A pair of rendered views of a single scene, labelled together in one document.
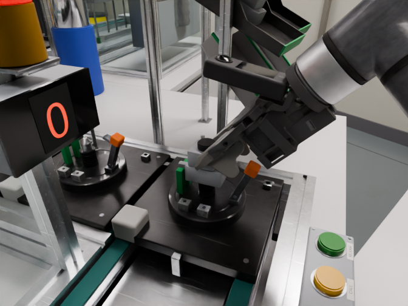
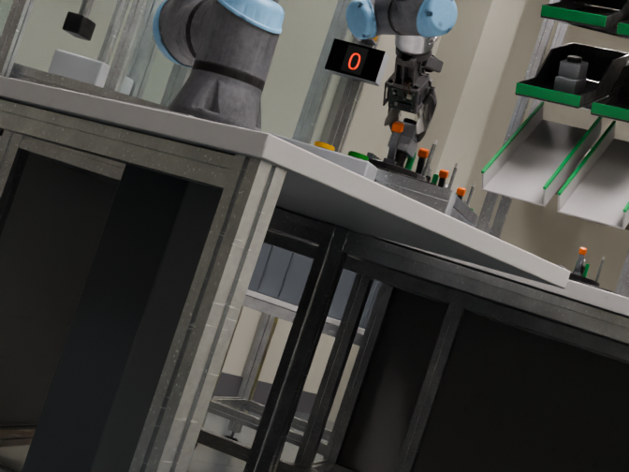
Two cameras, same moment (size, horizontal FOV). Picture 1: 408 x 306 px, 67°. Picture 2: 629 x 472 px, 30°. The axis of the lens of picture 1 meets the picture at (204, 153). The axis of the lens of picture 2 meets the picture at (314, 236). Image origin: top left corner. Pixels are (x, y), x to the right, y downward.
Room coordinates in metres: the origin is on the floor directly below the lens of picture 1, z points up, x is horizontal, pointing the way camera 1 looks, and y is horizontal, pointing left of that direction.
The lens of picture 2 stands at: (0.17, -2.39, 0.71)
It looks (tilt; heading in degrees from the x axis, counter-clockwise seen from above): 2 degrees up; 87
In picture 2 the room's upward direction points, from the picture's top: 18 degrees clockwise
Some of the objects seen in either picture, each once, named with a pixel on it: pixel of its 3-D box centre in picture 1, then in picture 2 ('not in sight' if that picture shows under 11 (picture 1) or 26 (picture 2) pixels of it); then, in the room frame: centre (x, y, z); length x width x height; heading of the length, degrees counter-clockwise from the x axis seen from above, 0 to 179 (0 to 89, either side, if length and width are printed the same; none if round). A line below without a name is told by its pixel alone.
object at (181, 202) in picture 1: (184, 204); not in sight; (0.39, 0.03, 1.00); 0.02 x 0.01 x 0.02; 68
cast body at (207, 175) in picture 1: (201, 159); (406, 137); (0.43, 0.00, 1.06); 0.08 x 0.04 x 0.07; 68
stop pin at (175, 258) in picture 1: (176, 264); not in sight; (0.31, 0.04, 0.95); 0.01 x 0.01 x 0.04; 68
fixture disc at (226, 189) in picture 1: (206, 197); (393, 173); (0.43, -0.01, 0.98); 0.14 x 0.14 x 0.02
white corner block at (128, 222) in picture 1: (130, 223); not in sight; (0.37, 0.12, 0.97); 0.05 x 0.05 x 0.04; 68
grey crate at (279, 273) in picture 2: not in sight; (343, 288); (0.61, 2.13, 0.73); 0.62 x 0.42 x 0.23; 158
